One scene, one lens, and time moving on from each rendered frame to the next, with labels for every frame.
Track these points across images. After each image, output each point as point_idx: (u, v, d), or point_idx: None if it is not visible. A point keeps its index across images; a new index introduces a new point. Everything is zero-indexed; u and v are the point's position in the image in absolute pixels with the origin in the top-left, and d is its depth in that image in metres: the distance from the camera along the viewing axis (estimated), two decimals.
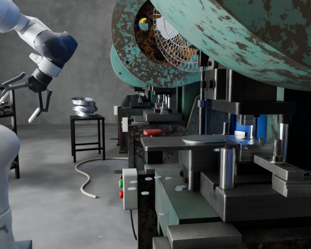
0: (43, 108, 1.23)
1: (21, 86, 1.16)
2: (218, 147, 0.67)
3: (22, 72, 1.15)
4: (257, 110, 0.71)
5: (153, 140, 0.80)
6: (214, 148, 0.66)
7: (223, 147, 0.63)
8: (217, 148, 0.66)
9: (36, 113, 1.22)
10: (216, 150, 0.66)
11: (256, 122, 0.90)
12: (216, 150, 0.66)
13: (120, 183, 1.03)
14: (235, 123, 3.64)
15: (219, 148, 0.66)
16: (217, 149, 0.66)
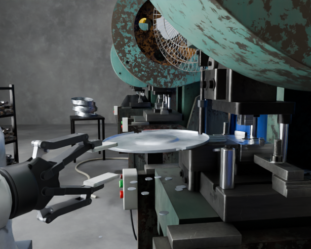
0: (84, 144, 0.52)
1: (69, 190, 0.49)
2: (218, 147, 0.67)
3: (43, 221, 0.47)
4: (257, 110, 0.71)
5: None
6: (214, 148, 0.66)
7: (223, 147, 0.63)
8: (217, 148, 0.66)
9: (99, 148, 0.54)
10: (216, 150, 0.66)
11: (256, 122, 0.90)
12: (216, 150, 0.66)
13: (120, 183, 1.03)
14: (235, 123, 3.64)
15: (219, 148, 0.66)
16: (217, 149, 0.66)
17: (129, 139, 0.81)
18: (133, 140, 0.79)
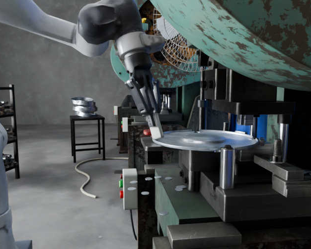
0: None
1: None
2: (219, 148, 0.66)
3: (156, 82, 0.85)
4: (257, 110, 0.71)
5: (153, 140, 0.80)
6: (215, 149, 0.65)
7: (223, 147, 0.63)
8: (218, 149, 0.65)
9: (148, 122, 0.80)
10: (217, 151, 0.65)
11: (256, 122, 0.90)
12: (218, 151, 0.65)
13: (120, 183, 1.03)
14: (235, 123, 3.64)
15: None
16: (219, 150, 0.65)
17: (188, 143, 0.75)
18: (198, 142, 0.75)
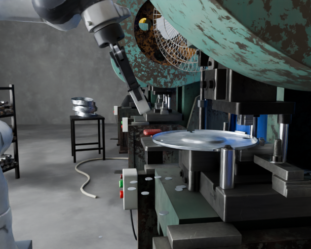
0: (130, 85, 0.75)
1: (120, 70, 0.77)
2: (218, 147, 0.67)
3: None
4: (257, 110, 0.71)
5: (153, 140, 0.80)
6: (214, 148, 0.66)
7: (223, 147, 0.63)
8: (217, 148, 0.66)
9: (132, 97, 0.76)
10: (216, 150, 0.65)
11: (256, 122, 0.90)
12: (216, 150, 0.65)
13: (120, 183, 1.03)
14: (235, 123, 3.64)
15: (219, 148, 0.66)
16: (217, 149, 0.65)
17: (230, 142, 0.77)
18: (226, 139, 0.79)
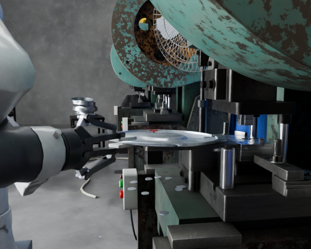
0: (113, 134, 0.62)
1: (100, 152, 0.58)
2: (218, 147, 0.67)
3: (81, 178, 0.56)
4: (257, 110, 0.71)
5: None
6: (214, 148, 0.66)
7: (223, 147, 0.63)
8: (217, 148, 0.66)
9: (124, 139, 0.65)
10: (216, 150, 0.66)
11: (256, 122, 0.90)
12: (216, 150, 0.66)
13: (120, 183, 1.03)
14: (235, 123, 3.64)
15: (219, 148, 0.66)
16: (217, 149, 0.66)
17: None
18: None
